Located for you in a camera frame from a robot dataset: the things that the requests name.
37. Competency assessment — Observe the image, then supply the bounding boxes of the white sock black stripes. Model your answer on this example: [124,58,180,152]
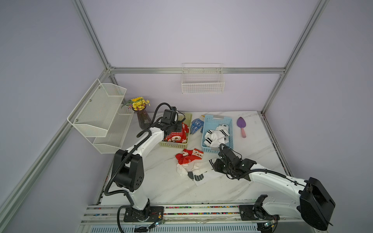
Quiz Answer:
[203,124,230,148]

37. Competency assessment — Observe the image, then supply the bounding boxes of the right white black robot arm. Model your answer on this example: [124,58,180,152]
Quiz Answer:
[211,144,336,231]

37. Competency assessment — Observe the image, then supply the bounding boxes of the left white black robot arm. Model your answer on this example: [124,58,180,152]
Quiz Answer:
[104,103,186,221]

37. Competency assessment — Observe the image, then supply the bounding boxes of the green plastic basket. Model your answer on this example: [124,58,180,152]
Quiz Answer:
[159,113,192,149]

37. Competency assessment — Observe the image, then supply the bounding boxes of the blue plastic basket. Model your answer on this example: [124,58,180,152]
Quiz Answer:
[201,115,234,153]

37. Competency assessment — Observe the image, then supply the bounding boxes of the dark glass vase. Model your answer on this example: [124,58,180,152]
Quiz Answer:
[136,108,152,130]

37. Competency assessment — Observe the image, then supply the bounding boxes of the blue dotted work glove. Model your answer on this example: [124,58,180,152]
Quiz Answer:
[189,116,205,135]

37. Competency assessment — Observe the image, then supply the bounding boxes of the small red santa sock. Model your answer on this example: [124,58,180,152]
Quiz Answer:
[175,149,204,165]

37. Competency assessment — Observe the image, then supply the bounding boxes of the yellow flower bouquet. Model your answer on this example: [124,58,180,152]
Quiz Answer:
[124,97,150,111]

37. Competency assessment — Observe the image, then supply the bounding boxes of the white two-tier mesh shelf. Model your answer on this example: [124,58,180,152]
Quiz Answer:
[67,79,134,154]

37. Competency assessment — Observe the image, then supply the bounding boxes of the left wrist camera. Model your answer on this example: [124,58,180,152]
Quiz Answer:
[166,107,178,124]

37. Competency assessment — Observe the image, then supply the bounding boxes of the purple trowel pink handle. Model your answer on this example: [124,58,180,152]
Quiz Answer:
[237,117,246,138]

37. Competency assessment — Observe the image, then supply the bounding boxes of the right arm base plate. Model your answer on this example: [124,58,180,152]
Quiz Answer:
[239,205,279,221]

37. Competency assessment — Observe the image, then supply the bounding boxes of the white wire wall basket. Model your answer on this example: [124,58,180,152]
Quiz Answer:
[181,63,225,94]

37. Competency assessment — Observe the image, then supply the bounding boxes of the aluminium rail bench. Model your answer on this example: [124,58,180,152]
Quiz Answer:
[77,204,318,233]

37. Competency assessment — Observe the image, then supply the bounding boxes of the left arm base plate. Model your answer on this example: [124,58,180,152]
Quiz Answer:
[123,206,164,222]

